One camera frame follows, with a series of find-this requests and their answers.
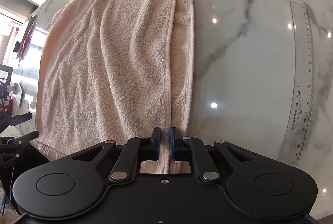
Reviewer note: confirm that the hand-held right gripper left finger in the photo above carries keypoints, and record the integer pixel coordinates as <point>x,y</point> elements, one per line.
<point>157,144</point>

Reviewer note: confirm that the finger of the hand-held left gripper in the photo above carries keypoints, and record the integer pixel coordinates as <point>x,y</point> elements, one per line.
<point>26,138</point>
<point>22,117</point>

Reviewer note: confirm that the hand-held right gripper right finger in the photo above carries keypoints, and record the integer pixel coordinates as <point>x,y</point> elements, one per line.
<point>173,144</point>

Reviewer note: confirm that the pink terry towel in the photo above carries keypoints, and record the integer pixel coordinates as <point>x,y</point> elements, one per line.
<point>109,57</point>

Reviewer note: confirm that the clear plastic ruler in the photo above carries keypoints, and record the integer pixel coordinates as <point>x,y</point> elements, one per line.
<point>304,83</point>

